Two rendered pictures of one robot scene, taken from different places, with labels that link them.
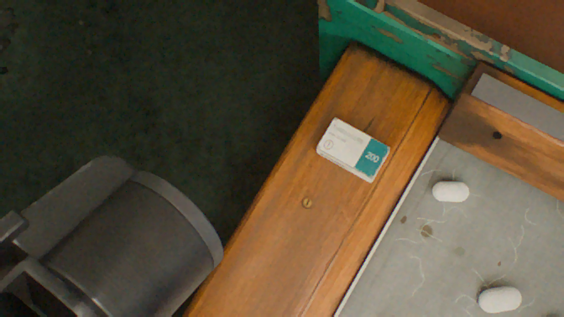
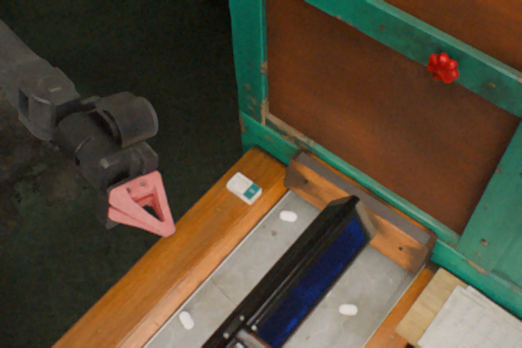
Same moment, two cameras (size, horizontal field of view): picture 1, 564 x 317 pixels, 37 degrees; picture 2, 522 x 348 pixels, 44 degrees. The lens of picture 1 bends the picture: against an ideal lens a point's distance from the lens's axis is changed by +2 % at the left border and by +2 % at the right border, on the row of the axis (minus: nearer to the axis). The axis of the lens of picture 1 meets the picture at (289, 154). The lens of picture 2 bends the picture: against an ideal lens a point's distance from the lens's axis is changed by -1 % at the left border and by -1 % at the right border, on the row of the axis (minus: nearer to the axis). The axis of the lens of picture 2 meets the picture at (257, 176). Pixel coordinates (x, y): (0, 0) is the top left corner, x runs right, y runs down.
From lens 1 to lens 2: 57 cm
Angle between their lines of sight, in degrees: 17
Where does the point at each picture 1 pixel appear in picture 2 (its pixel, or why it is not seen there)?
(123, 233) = (127, 106)
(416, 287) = (263, 257)
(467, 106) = (294, 165)
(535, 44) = (321, 137)
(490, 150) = (304, 190)
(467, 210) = (295, 227)
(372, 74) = (260, 158)
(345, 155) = (239, 188)
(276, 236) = (200, 221)
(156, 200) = (140, 101)
